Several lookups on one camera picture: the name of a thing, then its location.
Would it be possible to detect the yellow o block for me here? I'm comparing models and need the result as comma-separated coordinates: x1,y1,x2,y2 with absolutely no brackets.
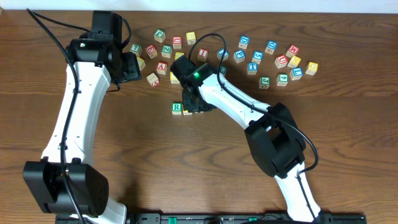
183,110,192,116
175,52,185,60

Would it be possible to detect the green R wooden block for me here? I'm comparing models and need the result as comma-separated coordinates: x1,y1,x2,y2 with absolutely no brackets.
172,103,182,115

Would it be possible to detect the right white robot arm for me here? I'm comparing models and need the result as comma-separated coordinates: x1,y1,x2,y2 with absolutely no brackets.
170,56,321,223

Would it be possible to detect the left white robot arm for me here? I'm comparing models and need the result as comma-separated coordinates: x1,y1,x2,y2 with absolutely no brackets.
23,39,141,223

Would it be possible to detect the yellow wooden block left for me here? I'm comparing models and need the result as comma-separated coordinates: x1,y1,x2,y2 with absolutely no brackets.
137,57,146,71

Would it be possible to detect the green 7 wooden block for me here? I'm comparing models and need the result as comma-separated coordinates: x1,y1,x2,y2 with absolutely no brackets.
130,44,142,57

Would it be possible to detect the tilted red A block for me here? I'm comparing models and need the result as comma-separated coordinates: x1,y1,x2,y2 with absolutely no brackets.
147,73,160,87

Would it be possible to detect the yellow 8 wooden block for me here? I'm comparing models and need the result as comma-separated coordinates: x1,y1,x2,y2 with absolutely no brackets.
170,72,180,84

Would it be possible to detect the red E wooden block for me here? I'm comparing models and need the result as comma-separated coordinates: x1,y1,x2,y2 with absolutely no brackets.
145,44,158,58

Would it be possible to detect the red A block upright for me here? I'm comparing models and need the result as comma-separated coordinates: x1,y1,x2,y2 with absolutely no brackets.
156,62,167,75

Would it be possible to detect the green Z wooden block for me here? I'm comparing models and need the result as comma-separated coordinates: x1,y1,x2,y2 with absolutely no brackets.
161,45,172,58

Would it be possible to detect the blue L block centre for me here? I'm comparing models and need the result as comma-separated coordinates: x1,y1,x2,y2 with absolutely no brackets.
220,66,227,75

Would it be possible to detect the blue l block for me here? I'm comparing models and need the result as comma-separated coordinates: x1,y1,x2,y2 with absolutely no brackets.
289,67,303,80
220,66,227,75

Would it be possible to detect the green J block back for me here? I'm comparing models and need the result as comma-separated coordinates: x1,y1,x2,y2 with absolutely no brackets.
154,29,166,43

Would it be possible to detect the green j block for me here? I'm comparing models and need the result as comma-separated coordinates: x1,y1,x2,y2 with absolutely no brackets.
259,76,271,89
154,29,166,43

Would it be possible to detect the red I wooden block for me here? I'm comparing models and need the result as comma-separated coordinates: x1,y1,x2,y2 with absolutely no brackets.
198,49,209,62

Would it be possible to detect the blue 2 wooden block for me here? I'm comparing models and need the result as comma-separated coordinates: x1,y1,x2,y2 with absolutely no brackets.
216,49,229,62

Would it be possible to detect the red U block back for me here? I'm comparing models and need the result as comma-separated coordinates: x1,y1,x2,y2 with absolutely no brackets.
172,36,182,49

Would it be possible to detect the red u block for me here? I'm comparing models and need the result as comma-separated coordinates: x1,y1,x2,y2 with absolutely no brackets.
172,36,182,49
275,55,289,68

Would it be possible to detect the blue P wooden block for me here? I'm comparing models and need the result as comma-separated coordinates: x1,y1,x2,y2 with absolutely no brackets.
233,50,246,63

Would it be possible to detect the yellow block back row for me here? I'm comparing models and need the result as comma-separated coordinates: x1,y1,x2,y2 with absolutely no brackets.
186,31,197,45

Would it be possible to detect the blue T wooden block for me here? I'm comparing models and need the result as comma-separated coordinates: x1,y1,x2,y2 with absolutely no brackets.
247,62,258,75

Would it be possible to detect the green J block front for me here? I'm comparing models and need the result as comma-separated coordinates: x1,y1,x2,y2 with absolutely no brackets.
259,76,271,89

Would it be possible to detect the blue 5 wooden block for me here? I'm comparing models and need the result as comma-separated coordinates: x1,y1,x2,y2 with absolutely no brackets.
252,50,264,64

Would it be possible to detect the blue D block left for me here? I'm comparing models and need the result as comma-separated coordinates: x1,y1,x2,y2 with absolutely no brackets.
238,35,250,49

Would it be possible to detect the blue d block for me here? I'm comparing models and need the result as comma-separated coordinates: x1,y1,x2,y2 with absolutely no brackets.
238,35,250,49
265,40,277,55

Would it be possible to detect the green 4 wooden block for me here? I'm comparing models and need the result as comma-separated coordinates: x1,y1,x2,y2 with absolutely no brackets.
277,73,289,86

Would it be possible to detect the blue D block right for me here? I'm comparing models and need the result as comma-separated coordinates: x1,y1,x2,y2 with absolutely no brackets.
265,40,277,55

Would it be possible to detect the red U block right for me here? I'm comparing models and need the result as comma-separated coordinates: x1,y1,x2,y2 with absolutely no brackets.
275,55,289,68

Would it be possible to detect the blue L block right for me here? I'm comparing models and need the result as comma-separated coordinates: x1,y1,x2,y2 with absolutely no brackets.
289,67,303,80

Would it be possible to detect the yellow K wooden block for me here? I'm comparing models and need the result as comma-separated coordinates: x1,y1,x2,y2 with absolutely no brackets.
287,55,301,68

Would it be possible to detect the red M wooden block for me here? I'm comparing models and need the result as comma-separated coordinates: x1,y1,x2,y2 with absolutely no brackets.
285,45,299,58

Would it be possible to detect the yellow G wooden block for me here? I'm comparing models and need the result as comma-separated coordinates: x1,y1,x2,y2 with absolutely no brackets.
305,62,318,75

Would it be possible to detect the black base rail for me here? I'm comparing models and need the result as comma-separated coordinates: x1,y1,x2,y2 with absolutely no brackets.
55,212,367,224

